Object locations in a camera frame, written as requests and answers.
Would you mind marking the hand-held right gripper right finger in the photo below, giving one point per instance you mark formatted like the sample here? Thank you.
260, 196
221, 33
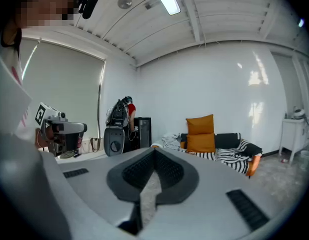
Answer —
207, 199

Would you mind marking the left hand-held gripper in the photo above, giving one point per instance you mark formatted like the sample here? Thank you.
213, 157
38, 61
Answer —
69, 141

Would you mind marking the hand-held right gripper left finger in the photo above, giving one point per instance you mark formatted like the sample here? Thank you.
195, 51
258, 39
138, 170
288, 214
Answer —
94, 189

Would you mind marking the orange sofa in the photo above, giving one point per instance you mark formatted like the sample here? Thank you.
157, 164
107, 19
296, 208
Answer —
253, 164

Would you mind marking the person's left hand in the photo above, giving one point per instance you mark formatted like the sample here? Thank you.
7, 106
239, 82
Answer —
40, 139

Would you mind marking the grey slippers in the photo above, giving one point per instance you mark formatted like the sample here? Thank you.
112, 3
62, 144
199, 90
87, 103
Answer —
69, 154

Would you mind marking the beige tote bag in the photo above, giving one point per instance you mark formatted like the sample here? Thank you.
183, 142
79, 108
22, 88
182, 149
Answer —
95, 144

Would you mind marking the grey roller blind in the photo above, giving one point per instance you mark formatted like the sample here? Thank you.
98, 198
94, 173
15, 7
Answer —
64, 89

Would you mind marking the orange cushion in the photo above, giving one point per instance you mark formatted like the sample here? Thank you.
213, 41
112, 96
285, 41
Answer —
200, 142
200, 124

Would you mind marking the black cabinet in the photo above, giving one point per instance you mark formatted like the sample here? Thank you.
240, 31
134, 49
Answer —
143, 134

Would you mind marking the white garment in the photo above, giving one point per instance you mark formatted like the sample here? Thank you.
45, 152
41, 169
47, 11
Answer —
169, 137

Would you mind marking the beige printed shirt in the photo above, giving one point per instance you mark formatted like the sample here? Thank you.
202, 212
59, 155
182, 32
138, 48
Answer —
7, 96

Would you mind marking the small red white bottle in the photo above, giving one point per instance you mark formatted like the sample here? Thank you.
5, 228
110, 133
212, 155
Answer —
284, 160

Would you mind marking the clear plastic bin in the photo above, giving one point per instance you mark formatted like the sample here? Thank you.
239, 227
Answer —
305, 160

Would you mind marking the white cabinet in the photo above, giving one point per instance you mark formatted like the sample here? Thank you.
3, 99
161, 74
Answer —
294, 134

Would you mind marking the green bottle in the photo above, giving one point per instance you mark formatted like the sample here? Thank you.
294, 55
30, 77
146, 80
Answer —
286, 115

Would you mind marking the white round appliance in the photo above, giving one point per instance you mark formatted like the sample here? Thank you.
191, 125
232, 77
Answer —
299, 113

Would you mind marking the person's head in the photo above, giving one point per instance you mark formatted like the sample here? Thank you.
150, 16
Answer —
44, 4

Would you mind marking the round smoke detector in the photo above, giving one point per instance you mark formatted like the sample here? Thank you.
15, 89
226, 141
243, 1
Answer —
124, 3

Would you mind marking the black head-mounted camera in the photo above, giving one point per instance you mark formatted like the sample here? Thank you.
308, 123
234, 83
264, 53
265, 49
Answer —
90, 4

